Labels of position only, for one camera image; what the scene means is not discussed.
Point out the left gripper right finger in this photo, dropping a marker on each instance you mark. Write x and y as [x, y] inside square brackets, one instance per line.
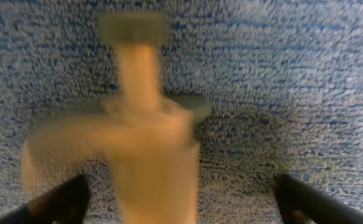
[306, 202]

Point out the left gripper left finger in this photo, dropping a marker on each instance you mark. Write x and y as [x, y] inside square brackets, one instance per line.
[66, 202]

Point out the white pipette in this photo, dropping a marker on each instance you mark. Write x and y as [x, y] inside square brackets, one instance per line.
[153, 161]

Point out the blue cloth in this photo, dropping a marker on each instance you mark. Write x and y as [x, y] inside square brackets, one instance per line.
[293, 62]

